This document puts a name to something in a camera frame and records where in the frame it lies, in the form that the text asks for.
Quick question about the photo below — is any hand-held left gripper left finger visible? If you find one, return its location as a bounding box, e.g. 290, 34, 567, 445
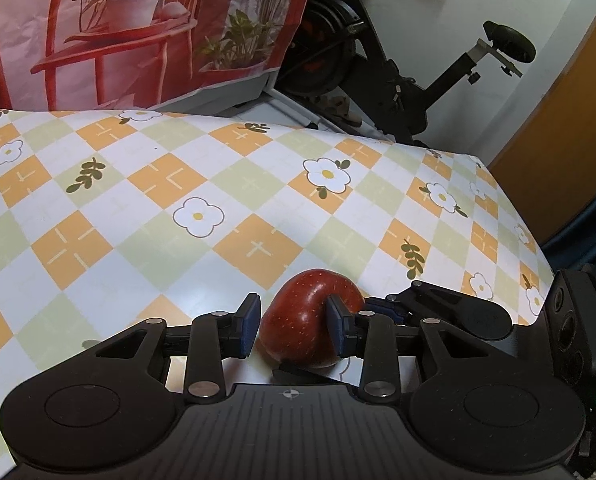
95, 292, 263, 405

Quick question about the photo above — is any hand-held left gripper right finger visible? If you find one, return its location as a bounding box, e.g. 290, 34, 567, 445
325, 294, 506, 405

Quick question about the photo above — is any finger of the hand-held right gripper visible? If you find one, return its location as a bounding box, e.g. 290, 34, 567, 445
273, 366, 353, 386
365, 281, 473, 339

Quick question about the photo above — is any bright red apple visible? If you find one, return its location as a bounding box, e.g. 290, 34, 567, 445
260, 269, 366, 370

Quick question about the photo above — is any checkered floral tablecloth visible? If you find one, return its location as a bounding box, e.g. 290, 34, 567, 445
0, 109, 556, 411

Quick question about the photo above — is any orange wooden door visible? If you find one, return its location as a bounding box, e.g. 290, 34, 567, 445
488, 0, 596, 246

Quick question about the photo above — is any black exercise bike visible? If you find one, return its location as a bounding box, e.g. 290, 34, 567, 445
275, 0, 537, 148

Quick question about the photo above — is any red chair wall poster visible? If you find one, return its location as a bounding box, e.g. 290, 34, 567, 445
0, 0, 316, 111

